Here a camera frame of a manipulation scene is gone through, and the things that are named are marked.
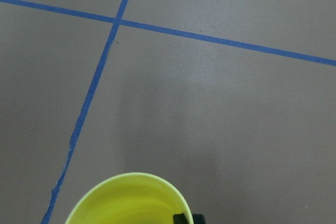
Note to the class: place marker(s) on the yellow plastic cup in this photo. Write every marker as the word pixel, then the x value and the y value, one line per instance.
pixel 131 198

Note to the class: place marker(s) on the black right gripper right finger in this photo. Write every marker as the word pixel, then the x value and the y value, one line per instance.
pixel 198 218

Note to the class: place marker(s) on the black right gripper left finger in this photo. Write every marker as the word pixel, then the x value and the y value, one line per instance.
pixel 179 219

